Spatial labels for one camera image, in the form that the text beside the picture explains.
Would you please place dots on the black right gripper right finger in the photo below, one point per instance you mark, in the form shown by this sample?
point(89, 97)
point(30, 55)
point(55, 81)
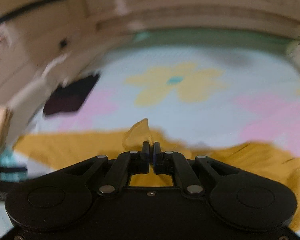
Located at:
point(162, 160)

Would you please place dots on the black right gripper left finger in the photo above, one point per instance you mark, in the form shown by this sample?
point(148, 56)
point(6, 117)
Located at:
point(139, 160)

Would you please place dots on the yellow knitted sweater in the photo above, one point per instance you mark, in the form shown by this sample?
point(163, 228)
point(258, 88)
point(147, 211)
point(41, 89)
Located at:
point(59, 150)

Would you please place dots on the floral pastel bed sheet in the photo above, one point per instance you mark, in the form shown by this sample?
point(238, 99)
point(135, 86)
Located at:
point(215, 88)

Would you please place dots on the dark striped folded garment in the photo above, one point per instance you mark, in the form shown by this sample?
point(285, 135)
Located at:
point(70, 98)

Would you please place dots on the beige wooden headboard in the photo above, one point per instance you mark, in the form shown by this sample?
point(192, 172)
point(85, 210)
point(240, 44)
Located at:
point(278, 17)

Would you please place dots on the beige wooden nightstand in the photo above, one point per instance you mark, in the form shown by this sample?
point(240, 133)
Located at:
point(32, 33)

